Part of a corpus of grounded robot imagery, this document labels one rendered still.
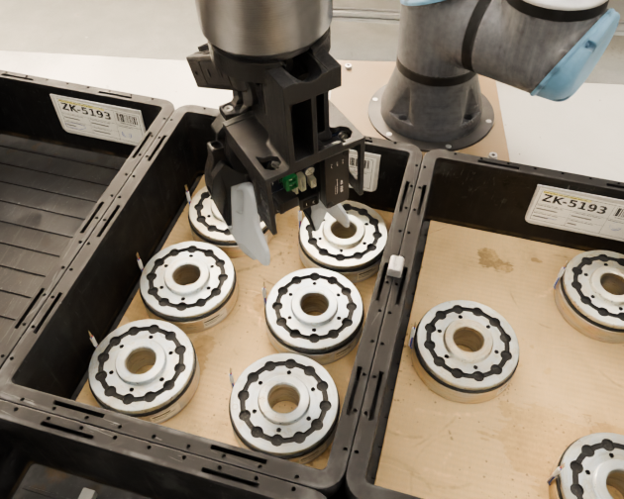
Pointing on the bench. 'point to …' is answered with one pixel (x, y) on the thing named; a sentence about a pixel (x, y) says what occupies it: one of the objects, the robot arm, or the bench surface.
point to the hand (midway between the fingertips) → (279, 227)
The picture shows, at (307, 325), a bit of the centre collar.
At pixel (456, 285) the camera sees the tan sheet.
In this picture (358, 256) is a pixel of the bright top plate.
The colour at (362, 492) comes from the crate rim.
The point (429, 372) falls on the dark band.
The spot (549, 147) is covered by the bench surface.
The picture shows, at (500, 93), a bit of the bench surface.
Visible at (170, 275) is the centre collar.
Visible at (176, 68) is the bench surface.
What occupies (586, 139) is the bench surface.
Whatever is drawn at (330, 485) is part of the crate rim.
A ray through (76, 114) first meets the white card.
